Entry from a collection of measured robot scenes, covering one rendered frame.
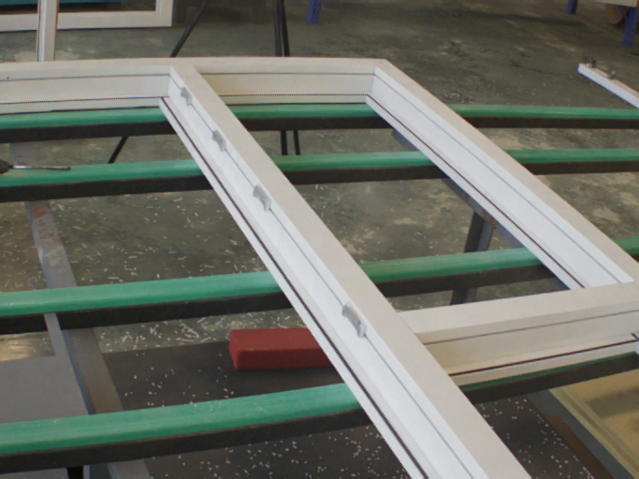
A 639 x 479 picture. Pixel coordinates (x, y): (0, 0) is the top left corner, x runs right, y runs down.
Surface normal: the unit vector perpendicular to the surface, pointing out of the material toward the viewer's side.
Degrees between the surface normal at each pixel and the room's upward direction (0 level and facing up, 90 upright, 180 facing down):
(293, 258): 90
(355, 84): 90
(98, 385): 0
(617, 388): 0
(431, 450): 90
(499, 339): 90
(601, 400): 0
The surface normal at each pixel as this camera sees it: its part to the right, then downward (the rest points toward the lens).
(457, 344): 0.38, 0.49
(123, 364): 0.15, -0.87
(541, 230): -0.92, 0.07
